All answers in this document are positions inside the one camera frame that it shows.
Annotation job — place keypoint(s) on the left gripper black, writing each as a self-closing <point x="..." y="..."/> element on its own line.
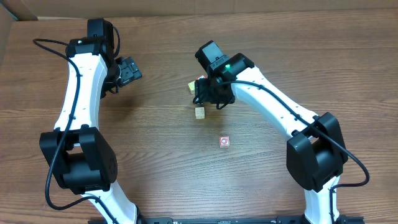
<point x="130" y="71"/>

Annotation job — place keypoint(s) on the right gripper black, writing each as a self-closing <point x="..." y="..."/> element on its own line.
<point x="203" y="93"/>

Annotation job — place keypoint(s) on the yellow block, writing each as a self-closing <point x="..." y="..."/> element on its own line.
<point x="191" y="87"/>

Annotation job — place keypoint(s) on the plain wooden block front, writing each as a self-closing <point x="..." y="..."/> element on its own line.
<point x="199" y="112"/>

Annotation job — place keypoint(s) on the red C wooden block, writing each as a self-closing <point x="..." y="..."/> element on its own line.
<point x="224" y="141"/>

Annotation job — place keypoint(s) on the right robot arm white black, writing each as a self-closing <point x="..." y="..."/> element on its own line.
<point x="314" y="157"/>

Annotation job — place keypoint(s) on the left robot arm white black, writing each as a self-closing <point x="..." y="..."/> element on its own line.
<point x="82" y="165"/>

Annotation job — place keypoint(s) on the cardboard backdrop panel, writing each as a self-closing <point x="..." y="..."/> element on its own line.
<point x="40" y="9"/>

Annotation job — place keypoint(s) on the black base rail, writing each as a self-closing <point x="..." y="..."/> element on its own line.
<point x="278" y="220"/>

